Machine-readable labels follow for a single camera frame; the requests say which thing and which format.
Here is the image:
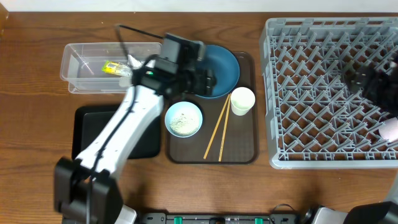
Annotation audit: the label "right wooden chopstick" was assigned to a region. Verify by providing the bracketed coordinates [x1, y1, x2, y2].
[218, 94, 231, 162]

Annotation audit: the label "light blue bowl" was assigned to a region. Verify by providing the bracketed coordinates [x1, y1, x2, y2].
[164, 101, 203, 138]

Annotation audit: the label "clear plastic bin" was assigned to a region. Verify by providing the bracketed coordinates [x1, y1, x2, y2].
[59, 42, 165, 95]

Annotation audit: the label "left wooden chopstick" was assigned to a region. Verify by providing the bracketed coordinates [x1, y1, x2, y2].
[203, 94, 231, 159]

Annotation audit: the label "wooden chopstick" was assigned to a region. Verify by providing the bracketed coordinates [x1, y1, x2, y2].
[218, 94, 231, 162]
[203, 94, 231, 159]

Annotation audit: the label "pink cup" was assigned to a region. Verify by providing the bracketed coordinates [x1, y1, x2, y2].
[379, 118, 398, 142]

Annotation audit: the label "dark blue plate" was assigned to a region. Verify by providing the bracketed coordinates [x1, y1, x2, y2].
[198, 45, 240, 98]

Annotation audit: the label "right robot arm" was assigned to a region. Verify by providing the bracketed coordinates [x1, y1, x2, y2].
[343, 58, 397, 224]

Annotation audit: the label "grey dishwasher rack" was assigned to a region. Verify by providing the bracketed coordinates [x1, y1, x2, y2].
[259, 17, 397, 169]

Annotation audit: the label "brown serving tray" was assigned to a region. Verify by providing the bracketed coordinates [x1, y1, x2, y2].
[165, 51, 260, 165]

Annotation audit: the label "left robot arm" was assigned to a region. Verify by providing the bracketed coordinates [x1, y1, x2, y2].
[53, 37, 215, 223]

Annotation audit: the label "food crumbs in bowl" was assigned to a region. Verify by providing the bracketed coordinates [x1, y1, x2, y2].
[170, 113, 199, 136]

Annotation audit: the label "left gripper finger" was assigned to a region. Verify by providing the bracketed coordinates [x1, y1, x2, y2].
[189, 40, 206, 67]
[195, 70, 217, 96]

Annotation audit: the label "green cup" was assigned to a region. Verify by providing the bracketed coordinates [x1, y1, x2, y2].
[230, 87, 256, 116]

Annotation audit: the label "black bin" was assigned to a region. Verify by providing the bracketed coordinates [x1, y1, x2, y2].
[72, 105, 161, 160]

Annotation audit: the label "yellow snack wrapper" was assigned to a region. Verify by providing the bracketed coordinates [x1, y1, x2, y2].
[102, 60, 132, 77]

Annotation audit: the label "white napkin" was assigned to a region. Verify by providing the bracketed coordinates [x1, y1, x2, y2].
[119, 55, 143, 88]

